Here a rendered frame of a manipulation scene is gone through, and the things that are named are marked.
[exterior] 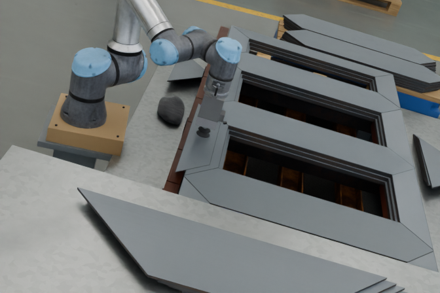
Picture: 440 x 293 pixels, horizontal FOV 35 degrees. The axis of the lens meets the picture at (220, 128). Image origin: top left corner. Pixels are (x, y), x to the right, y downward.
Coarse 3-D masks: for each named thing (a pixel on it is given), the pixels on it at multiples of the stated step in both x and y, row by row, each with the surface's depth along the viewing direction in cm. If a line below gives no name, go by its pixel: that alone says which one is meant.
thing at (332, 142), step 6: (324, 132) 240; (330, 132) 241; (336, 132) 242; (324, 138) 236; (330, 138) 237; (336, 138) 239; (342, 138) 240; (324, 144) 233; (330, 144) 234; (336, 144) 235; (342, 144) 236; (324, 150) 229; (330, 150) 230; (336, 150) 231; (342, 150) 232; (336, 156) 228; (342, 156) 229
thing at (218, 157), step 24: (264, 48) 295; (336, 72) 295; (312, 96) 266; (216, 144) 214; (264, 144) 227; (288, 144) 227; (384, 144) 248; (336, 168) 227; (360, 168) 228; (384, 192) 225
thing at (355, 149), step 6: (348, 138) 241; (354, 138) 242; (348, 144) 237; (354, 144) 239; (360, 144) 240; (348, 150) 233; (354, 150) 235; (360, 150) 236; (366, 150) 237; (348, 156) 230; (354, 156) 231; (360, 156) 232; (366, 156) 233; (354, 162) 228; (360, 162) 229; (366, 162) 230
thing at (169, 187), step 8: (224, 32) 300; (208, 64) 269; (200, 88) 250; (200, 96) 244; (200, 104) 240; (192, 112) 233; (184, 136) 219; (184, 144) 215; (176, 152) 210; (176, 160) 206; (168, 176) 198; (176, 176) 199; (168, 184) 195; (176, 184) 196; (176, 192) 193
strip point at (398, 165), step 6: (390, 150) 242; (390, 156) 238; (396, 156) 239; (390, 162) 234; (396, 162) 235; (402, 162) 237; (396, 168) 232; (402, 168) 233; (408, 168) 234; (414, 168) 235
